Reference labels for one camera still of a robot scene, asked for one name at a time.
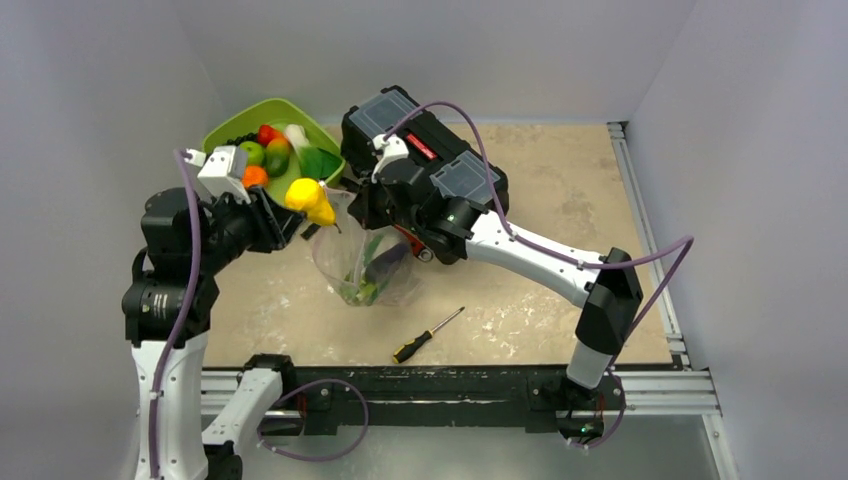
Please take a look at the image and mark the adjustable wrench red handle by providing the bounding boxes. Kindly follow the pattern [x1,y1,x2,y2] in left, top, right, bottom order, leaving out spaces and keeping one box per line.
[394,225,434,262]

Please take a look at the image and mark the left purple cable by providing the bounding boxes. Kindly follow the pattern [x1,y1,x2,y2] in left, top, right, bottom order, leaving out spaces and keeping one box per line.
[146,149,204,480]

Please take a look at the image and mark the clear zip top bag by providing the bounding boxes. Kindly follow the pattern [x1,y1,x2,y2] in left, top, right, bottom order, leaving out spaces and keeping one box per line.
[312,189,421,307]

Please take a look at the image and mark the toy purple eggplant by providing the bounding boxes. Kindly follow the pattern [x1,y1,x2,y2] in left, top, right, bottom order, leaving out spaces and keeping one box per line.
[363,243,410,283]

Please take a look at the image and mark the toy green apple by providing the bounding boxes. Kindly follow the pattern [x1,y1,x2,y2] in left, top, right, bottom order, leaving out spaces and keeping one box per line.
[238,141,265,167]

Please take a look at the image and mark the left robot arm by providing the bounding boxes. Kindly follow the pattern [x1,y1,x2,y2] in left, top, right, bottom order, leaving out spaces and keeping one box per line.
[121,187,306,479]

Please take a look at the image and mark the black hammer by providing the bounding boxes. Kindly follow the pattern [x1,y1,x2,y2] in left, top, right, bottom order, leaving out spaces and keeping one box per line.
[300,223,321,241]

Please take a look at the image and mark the black toolbox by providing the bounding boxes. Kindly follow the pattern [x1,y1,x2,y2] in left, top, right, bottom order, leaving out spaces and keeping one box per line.
[340,84,511,266]

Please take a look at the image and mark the toy lemon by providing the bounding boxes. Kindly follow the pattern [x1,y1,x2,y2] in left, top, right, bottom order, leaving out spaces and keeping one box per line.
[283,177,344,233]

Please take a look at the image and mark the toy green onion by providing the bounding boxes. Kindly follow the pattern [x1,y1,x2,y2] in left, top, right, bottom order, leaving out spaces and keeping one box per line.
[338,234,391,306]

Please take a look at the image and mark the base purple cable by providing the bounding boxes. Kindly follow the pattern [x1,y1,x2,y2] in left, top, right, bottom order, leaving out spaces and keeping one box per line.
[256,378,370,464]

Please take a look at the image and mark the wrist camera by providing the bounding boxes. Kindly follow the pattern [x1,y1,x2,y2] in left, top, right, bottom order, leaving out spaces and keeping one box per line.
[371,134,409,183]
[181,145,251,204]

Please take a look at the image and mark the toy red strawberry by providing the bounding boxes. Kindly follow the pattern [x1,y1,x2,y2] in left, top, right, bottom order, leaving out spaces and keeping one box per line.
[257,124,285,147]

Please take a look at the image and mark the toy mango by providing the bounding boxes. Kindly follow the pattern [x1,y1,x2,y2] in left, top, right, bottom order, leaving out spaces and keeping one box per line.
[264,137,291,178]

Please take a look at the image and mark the yellow black screwdriver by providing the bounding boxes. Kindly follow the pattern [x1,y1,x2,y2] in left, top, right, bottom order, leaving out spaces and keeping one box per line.
[392,306,466,364]

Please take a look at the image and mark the toy green leaf vegetable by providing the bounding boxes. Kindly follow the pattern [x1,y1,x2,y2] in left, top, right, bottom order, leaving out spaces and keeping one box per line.
[283,124,344,182]

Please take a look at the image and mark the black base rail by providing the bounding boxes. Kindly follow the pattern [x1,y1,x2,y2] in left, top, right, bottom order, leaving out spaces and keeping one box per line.
[260,365,626,440]

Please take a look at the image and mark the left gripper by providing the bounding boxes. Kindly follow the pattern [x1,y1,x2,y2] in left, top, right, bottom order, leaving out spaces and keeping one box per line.
[194,181,304,271]

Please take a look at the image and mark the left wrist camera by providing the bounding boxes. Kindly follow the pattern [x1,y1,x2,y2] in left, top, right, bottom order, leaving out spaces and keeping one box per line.
[181,145,251,204]

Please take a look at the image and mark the toy orange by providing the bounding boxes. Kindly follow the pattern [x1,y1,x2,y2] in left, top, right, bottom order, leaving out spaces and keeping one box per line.
[241,165,270,189]

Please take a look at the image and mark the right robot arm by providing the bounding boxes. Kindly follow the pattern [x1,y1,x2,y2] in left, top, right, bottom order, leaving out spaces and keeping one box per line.
[347,152,643,407]

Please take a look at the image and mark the green plastic bin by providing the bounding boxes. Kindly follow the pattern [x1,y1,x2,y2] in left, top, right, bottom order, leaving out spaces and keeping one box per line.
[201,98,347,187]

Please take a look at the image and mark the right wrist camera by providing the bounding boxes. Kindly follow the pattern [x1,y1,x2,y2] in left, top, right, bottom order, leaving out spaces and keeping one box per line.
[371,134,409,183]

